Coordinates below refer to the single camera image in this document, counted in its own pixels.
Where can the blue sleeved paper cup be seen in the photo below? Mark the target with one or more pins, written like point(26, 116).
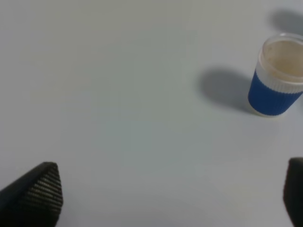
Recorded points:
point(278, 77)

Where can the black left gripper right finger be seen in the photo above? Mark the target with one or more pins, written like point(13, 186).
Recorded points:
point(293, 191)

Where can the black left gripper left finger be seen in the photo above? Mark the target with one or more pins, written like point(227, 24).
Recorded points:
point(33, 200)

